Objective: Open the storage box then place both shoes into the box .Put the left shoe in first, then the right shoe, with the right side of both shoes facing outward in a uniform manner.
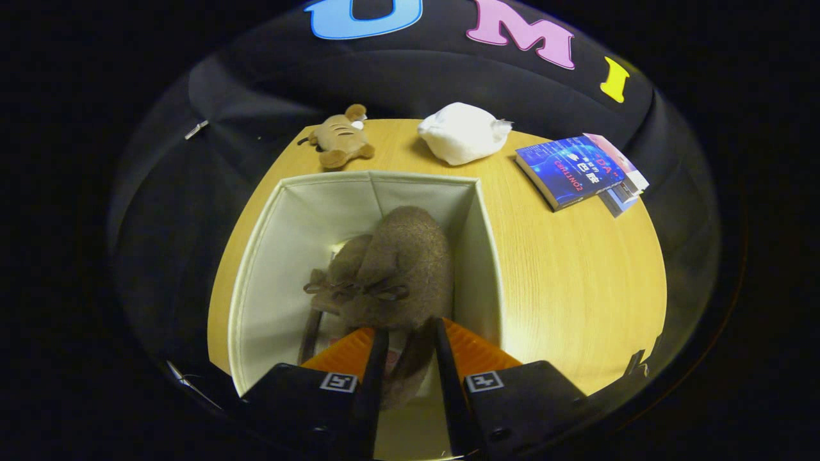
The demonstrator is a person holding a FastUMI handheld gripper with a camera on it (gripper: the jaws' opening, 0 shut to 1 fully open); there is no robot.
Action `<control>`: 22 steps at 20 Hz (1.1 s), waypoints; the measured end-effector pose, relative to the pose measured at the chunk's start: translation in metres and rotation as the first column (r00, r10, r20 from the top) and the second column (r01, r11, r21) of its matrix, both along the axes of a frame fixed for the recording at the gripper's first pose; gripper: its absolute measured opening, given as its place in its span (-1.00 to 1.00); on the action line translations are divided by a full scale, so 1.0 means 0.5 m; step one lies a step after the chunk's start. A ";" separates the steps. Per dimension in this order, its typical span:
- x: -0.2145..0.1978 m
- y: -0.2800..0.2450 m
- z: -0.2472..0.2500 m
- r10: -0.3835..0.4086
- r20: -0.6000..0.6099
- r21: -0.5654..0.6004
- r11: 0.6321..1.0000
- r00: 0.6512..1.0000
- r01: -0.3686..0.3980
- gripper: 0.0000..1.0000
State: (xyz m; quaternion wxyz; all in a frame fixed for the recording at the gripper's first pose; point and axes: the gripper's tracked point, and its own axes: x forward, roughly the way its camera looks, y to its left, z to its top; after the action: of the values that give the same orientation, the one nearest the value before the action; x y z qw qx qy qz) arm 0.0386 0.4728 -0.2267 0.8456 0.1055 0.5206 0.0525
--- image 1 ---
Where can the brown fuzzy shoe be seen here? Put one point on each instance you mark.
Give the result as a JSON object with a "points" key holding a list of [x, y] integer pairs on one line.
{"points": [[410, 269], [349, 262]]}

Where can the pale blue thin book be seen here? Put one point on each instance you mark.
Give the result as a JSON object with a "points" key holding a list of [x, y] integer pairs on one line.
{"points": [[620, 202]]}

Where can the white plush toy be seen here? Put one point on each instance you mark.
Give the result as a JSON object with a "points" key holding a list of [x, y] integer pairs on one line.
{"points": [[461, 134]]}

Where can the grey fabric storage box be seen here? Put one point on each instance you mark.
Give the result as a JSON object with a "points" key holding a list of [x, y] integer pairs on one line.
{"points": [[288, 256]]}

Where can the brown striped plush toy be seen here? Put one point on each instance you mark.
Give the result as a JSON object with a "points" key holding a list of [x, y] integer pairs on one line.
{"points": [[339, 137]]}

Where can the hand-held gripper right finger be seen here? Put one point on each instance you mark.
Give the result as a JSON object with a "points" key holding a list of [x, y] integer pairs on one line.
{"points": [[451, 390]]}

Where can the small silver clip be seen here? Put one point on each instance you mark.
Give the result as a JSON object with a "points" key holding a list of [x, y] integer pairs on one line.
{"points": [[196, 129]]}

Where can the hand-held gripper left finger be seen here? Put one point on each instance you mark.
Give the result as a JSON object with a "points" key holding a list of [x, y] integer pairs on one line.
{"points": [[371, 397]]}

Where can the pink book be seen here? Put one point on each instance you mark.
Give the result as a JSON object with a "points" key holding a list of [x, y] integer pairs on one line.
{"points": [[624, 163]]}

